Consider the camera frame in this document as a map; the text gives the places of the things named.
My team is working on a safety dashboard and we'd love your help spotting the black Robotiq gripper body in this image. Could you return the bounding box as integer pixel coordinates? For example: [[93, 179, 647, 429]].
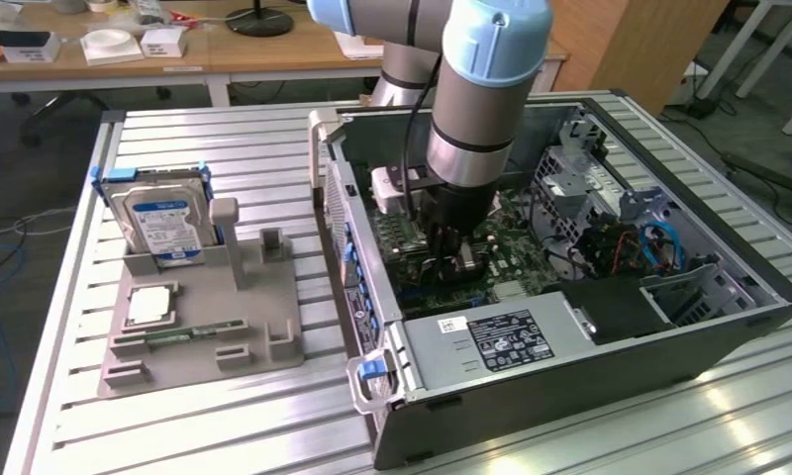
[[415, 182, 497, 238]]

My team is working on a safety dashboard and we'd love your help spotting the green motherboard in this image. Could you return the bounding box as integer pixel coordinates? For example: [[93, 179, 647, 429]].
[[361, 177, 570, 321]]

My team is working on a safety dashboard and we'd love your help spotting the silver drive cage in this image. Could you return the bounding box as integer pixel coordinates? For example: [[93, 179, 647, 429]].
[[532, 142, 630, 234]]

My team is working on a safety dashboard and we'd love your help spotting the grey power supply unit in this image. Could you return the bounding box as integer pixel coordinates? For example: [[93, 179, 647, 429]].
[[395, 291, 599, 392]]

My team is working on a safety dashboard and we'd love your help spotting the black open PC case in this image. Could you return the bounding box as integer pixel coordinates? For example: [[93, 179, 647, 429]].
[[308, 96, 792, 471]]

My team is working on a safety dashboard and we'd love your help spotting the grey disk bay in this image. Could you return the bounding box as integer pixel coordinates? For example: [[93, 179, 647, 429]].
[[638, 263, 755, 329]]

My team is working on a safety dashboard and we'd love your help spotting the white paper stack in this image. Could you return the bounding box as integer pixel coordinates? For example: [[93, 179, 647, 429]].
[[332, 19, 388, 61]]

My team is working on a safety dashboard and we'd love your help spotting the grey parts rack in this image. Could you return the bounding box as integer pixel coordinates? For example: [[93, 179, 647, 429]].
[[97, 196, 309, 403]]

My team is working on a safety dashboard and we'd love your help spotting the wooden desk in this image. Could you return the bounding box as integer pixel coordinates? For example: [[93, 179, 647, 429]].
[[0, 0, 570, 108]]

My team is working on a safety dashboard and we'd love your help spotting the wooden cabinet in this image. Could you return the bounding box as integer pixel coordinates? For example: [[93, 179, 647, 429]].
[[547, 0, 731, 116]]

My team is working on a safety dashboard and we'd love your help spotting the green RAM stick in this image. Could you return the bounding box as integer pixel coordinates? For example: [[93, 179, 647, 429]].
[[145, 321, 248, 347]]

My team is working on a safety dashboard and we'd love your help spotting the hard disk with blue caddy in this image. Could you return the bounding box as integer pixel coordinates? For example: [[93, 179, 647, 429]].
[[88, 161, 215, 272]]

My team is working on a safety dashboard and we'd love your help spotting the silver CPU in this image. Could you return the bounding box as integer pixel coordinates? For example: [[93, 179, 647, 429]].
[[124, 286, 177, 329]]

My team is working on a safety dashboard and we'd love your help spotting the black round lamp base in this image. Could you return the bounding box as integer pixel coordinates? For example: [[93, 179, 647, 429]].
[[224, 6, 296, 38]]

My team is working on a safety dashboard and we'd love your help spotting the small white labelled box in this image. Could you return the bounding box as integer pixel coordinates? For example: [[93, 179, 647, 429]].
[[139, 26, 191, 59]]

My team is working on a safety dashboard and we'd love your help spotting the white square dish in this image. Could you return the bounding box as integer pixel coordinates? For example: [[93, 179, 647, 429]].
[[78, 28, 145, 67]]

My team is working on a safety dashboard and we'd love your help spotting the black chair base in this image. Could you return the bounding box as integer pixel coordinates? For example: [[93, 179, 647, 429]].
[[12, 88, 173, 147]]

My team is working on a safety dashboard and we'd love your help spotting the white box with black lid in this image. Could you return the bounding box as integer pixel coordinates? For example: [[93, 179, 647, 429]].
[[0, 30, 64, 65]]

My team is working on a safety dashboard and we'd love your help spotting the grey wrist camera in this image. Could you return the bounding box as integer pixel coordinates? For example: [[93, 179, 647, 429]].
[[367, 165, 432, 216]]

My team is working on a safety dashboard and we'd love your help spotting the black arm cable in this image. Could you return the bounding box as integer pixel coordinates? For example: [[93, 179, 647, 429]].
[[400, 0, 448, 224]]

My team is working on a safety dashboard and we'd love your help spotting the blue wire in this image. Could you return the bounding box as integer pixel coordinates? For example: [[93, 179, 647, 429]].
[[638, 221, 690, 272]]

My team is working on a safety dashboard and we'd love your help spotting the white table frame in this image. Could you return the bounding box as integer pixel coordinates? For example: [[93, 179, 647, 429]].
[[695, 0, 792, 136]]

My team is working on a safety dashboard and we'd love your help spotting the white floor cable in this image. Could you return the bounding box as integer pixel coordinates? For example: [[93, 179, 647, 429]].
[[0, 206, 81, 238]]

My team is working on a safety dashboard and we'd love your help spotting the blue floor cable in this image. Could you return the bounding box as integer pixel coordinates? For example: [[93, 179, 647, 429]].
[[0, 236, 29, 427]]

